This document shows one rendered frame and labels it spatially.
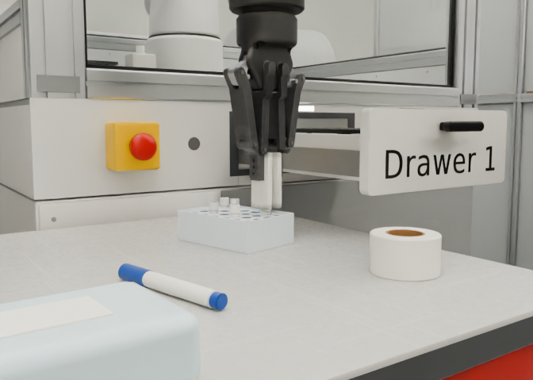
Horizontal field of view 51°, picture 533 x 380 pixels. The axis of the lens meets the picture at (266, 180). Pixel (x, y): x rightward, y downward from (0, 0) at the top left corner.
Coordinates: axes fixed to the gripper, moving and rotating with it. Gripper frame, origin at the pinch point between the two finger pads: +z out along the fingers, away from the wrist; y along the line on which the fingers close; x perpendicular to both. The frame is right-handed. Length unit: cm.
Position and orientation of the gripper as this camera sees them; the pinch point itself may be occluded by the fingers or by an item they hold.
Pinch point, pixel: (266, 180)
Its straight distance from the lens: 70.9
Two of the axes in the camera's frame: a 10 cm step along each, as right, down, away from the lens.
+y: -6.6, 0.7, -7.5
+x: 7.5, 0.7, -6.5
